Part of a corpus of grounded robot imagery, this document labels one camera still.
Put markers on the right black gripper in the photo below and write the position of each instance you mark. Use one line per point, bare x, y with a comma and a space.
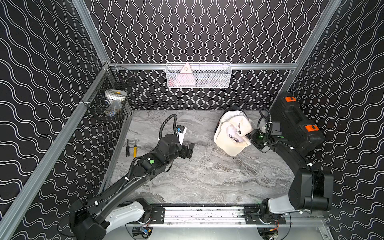
252, 135

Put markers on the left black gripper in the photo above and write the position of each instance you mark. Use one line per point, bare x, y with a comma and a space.
186, 150

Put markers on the cream cap with text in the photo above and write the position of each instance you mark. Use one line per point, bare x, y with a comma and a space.
231, 133

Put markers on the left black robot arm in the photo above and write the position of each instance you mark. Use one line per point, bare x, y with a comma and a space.
95, 218

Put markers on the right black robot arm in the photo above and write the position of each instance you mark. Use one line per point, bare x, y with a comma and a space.
311, 189

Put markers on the black tool case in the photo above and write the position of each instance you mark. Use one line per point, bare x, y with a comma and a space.
299, 135

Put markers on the pink triangle card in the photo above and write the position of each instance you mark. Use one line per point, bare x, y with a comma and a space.
186, 77

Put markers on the aluminium back crossbar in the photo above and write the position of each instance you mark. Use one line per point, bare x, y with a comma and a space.
235, 66

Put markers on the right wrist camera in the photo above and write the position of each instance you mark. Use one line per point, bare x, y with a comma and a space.
275, 128

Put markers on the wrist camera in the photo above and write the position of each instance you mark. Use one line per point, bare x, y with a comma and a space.
275, 128
181, 133

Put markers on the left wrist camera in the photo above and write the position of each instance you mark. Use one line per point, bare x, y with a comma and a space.
181, 133

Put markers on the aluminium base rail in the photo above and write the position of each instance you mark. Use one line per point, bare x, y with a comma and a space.
207, 215

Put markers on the black wire basket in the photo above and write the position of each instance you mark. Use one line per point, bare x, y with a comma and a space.
116, 78

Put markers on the aluminium frame post right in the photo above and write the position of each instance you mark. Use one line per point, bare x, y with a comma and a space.
313, 39

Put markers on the aluminium frame post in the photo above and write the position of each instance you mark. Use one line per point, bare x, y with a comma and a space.
91, 29
313, 39

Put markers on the aluminium frame post left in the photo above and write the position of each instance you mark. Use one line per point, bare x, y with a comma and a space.
91, 29

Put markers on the aluminium left side rail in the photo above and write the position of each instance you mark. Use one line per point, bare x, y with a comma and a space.
19, 207

